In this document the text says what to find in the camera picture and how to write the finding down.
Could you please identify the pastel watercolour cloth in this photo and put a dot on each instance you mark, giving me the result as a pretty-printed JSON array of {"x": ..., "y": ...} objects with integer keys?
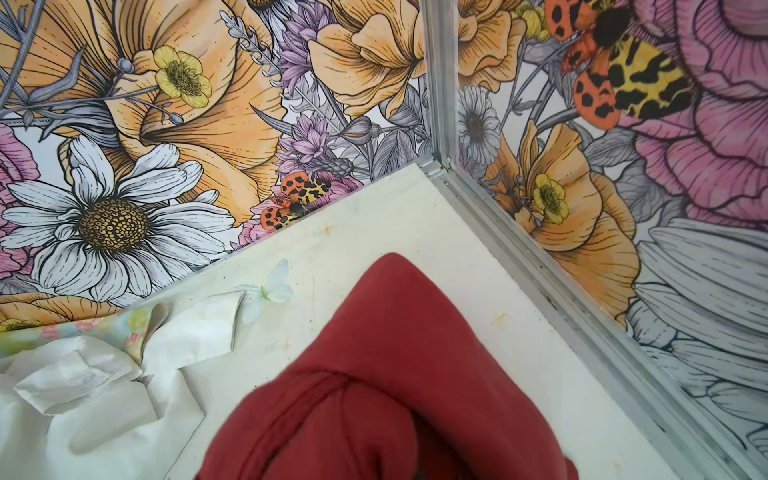
[{"x": 127, "y": 331}]

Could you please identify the aluminium floor edge rail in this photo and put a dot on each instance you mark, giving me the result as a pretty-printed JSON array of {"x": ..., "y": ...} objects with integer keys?
[{"x": 688, "y": 437}]

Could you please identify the aluminium corner post right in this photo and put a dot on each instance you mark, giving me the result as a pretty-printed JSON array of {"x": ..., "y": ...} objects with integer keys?
[{"x": 440, "y": 20}]

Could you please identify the dark red cloth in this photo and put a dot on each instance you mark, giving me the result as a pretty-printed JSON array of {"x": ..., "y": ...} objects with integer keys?
[{"x": 396, "y": 386}]

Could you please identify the white button shirt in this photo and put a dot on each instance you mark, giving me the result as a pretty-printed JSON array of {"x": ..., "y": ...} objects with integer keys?
[{"x": 79, "y": 408}]

